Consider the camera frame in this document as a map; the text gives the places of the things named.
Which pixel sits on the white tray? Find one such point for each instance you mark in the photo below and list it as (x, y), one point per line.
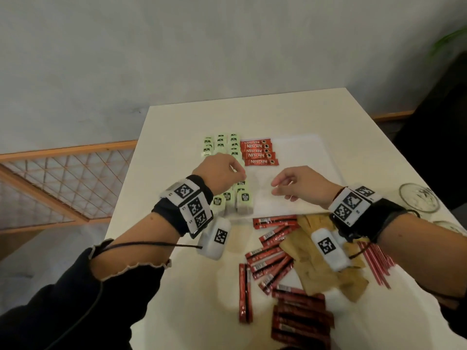
(303, 156)

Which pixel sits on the green hanging plant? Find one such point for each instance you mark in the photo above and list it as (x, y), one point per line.
(450, 40)

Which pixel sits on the black left wristband marker tags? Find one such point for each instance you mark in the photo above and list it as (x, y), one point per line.
(182, 191)

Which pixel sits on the pile of brown sugar packets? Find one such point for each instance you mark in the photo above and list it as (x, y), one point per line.
(310, 266)

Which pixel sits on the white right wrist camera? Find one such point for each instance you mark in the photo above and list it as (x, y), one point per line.
(328, 247)

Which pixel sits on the red stirrer sticks bundle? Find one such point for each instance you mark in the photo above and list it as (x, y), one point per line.
(375, 262)

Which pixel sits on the black furniture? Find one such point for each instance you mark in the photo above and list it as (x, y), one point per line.
(438, 142)

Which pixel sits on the wooden wall rail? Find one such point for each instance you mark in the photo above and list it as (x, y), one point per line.
(394, 115)

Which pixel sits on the person's left forearm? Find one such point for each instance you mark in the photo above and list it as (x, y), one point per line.
(138, 244)

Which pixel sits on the person's black top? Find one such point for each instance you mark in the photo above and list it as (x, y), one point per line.
(54, 309)

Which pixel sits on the clear glass jar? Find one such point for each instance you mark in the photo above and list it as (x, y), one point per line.
(452, 227)
(419, 196)

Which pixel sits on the rows of laid tea bags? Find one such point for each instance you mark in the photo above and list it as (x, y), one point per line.
(219, 140)

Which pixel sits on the wooden lattice screen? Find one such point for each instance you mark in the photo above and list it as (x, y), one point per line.
(73, 149)

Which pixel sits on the person's left hand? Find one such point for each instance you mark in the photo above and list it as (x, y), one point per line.
(219, 173)

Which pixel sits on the person's right forearm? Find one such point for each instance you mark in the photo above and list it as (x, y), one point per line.
(419, 251)

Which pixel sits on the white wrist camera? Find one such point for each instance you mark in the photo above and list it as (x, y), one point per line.
(328, 247)
(215, 238)

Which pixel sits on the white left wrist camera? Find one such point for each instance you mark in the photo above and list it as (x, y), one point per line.
(215, 238)

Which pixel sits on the pile of red coffee sachets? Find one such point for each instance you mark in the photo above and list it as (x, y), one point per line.
(266, 256)

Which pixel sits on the person's right hand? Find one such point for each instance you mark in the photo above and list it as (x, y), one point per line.
(310, 185)

